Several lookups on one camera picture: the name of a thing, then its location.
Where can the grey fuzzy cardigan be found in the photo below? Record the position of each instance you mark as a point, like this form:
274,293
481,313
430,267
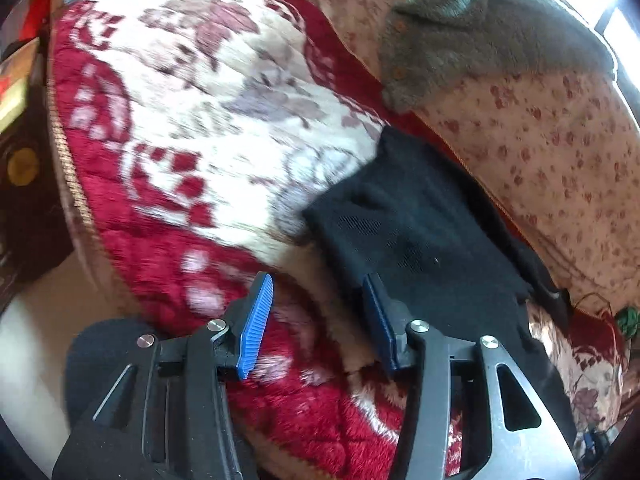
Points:
475,25

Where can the beige floral quilt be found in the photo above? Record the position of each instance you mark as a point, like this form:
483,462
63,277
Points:
550,160

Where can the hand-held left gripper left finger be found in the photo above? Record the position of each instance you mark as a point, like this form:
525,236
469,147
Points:
256,320

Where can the green yarn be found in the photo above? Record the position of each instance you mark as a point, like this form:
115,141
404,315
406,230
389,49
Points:
627,320

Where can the yellow red box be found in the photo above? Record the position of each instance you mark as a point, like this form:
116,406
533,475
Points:
17,85

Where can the black pants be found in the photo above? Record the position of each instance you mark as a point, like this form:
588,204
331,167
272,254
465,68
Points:
425,220

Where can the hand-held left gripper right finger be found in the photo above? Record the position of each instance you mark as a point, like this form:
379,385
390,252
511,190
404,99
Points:
377,320

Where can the dark wooden furniture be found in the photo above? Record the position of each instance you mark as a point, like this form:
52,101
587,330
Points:
30,220

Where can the red white floral blanket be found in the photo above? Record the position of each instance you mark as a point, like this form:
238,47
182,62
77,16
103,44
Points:
200,110

